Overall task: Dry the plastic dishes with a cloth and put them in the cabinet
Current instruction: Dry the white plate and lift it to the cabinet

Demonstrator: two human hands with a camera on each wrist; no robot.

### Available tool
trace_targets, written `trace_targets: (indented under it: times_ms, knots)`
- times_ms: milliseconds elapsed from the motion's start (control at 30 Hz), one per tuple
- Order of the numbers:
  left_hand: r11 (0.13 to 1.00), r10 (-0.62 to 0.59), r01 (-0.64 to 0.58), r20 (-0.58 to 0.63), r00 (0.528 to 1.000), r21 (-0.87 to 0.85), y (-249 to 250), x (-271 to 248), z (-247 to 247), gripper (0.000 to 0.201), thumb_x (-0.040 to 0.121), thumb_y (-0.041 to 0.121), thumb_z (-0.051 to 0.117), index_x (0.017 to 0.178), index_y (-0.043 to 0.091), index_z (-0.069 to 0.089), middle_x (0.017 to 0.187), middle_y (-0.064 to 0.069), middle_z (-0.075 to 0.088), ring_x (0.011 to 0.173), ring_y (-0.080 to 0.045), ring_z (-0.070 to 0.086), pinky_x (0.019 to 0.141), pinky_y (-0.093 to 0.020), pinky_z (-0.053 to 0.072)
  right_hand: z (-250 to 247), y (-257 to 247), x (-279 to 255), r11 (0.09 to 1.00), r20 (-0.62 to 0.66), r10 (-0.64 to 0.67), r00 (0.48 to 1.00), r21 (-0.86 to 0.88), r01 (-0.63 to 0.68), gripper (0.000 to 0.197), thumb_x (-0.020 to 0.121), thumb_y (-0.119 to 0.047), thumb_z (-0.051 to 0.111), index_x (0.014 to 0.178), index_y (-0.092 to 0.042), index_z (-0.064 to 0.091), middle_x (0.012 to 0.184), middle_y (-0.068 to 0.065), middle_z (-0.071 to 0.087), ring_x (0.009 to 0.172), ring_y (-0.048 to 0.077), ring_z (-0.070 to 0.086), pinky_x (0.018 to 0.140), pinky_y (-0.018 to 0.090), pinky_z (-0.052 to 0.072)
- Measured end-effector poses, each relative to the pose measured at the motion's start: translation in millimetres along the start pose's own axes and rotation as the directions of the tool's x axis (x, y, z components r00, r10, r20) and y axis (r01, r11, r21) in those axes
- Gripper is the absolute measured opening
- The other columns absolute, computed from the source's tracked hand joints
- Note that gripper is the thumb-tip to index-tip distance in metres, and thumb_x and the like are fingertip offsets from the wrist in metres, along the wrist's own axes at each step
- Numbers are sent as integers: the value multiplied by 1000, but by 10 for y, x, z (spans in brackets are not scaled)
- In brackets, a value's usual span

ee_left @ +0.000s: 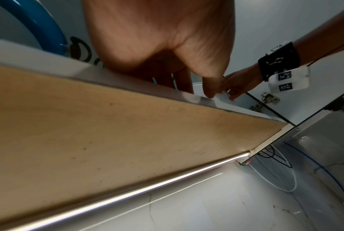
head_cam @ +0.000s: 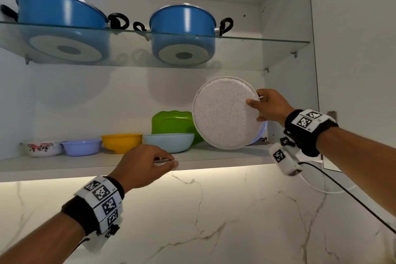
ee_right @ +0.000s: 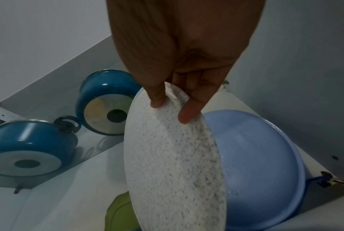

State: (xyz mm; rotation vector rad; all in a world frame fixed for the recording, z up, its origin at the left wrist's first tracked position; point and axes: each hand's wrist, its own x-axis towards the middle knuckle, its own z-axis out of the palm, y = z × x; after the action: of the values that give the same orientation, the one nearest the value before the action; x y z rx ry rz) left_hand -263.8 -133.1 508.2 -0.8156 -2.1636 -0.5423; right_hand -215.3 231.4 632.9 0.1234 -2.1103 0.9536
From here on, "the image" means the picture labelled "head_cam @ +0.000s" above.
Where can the person's left hand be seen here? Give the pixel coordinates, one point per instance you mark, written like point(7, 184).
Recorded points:
point(142, 168)

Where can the person's right hand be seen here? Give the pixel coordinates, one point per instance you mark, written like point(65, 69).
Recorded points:
point(275, 107)

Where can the lavender plate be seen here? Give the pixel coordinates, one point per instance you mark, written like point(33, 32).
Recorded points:
point(263, 132)

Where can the yellow bowl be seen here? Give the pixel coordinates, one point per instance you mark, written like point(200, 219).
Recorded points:
point(120, 143)

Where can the light blue bowl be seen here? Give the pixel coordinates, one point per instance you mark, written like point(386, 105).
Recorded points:
point(168, 143)

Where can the speckled white plate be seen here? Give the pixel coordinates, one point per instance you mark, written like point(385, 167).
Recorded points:
point(226, 112)

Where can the green plate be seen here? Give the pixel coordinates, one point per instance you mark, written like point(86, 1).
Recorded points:
point(173, 121)

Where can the small lavender bowl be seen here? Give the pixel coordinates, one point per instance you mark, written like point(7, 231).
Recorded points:
point(80, 147)

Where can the white floral bowl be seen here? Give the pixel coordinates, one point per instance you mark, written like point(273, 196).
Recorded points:
point(42, 149)

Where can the person's left forearm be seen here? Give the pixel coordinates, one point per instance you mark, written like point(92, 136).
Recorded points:
point(37, 242)

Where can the person's right forearm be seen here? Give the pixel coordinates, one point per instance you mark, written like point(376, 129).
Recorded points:
point(362, 161)

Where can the glass shelf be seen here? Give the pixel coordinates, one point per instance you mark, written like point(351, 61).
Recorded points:
point(130, 50)

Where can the right wrist marker band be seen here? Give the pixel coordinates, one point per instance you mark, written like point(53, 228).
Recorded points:
point(309, 127)

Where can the wrist marker band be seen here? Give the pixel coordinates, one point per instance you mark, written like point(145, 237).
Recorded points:
point(309, 127)
point(96, 202)

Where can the left wrist marker band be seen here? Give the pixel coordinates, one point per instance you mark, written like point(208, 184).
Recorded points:
point(96, 202)

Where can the blue pan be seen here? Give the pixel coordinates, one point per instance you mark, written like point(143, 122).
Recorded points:
point(182, 25)
point(62, 10)

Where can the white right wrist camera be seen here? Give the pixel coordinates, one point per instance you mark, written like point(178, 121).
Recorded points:
point(284, 158)

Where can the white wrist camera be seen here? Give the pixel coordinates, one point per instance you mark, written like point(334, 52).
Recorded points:
point(102, 239)
point(284, 158)

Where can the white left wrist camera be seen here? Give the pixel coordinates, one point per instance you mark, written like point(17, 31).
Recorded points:
point(102, 239)

